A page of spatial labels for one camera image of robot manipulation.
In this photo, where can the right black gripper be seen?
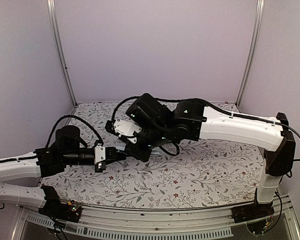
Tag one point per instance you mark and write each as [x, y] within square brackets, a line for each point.
[142, 155]

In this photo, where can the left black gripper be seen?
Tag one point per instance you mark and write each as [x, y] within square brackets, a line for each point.
[101, 165]

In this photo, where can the light blue phone case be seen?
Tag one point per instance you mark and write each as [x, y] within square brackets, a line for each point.
[153, 152]

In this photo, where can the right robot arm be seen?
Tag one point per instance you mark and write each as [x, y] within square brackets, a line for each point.
[152, 124]

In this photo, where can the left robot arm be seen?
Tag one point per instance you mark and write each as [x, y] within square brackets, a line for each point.
[68, 149]

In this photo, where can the floral patterned table mat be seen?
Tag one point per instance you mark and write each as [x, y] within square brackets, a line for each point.
[206, 173]

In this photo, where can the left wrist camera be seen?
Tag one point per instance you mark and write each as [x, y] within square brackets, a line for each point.
[98, 143]

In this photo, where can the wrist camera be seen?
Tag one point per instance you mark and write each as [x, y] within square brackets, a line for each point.
[109, 127]
[98, 143]

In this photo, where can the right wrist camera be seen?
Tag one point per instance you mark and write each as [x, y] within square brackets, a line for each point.
[109, 127]

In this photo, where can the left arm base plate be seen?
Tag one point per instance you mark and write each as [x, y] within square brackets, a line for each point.
[70, 212]

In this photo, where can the front aluminium rail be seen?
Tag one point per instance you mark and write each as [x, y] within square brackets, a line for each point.
[112, 223]

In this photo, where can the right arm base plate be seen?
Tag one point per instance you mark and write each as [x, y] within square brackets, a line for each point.
[251, 211]

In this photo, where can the left aluminium frame post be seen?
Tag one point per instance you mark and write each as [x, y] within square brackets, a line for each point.
[51, 7]

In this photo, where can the aluminium frame post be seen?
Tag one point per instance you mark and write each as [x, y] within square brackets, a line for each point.
[258, 17]
[51, 7]

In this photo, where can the right aluminium frame post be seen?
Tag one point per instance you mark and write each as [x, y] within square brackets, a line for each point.
[258, 17]

